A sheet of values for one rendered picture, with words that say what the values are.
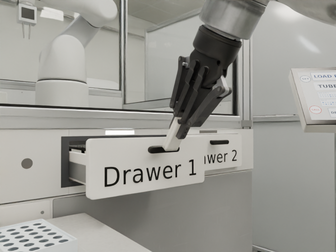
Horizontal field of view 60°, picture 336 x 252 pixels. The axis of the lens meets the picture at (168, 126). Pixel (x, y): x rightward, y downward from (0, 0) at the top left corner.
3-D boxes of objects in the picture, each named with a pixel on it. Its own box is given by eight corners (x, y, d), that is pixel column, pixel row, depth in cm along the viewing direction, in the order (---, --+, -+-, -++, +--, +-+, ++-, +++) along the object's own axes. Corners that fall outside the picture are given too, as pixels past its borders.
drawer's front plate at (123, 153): (204, 182, 70) (204, 136, 70) (89, 200, 52) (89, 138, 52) (199, 181, 71) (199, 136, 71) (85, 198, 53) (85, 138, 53)
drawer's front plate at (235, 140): (241, 166, 100) (241, 134, 100) (177, 174, 82) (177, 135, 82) (237, 165, 101) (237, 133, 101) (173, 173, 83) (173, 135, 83)
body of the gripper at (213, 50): (255, 46, 46) (228, 96, 50) (221, 27, 52) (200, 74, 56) (223, 36, 42) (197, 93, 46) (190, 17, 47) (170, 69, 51)
